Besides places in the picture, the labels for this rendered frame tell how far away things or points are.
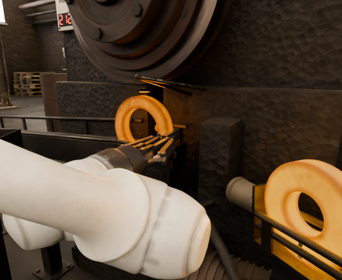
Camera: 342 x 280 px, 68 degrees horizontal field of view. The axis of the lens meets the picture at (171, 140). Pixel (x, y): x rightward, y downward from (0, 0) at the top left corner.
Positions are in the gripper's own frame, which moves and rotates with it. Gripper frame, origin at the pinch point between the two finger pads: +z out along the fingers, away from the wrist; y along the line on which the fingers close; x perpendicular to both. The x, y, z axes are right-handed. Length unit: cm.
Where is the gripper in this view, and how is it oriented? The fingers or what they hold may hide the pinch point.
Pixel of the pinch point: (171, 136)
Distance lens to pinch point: 66.8
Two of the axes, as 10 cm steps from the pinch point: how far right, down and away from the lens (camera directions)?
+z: 5.2, -3.1, 8.0
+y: 8.5, 1.4, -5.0
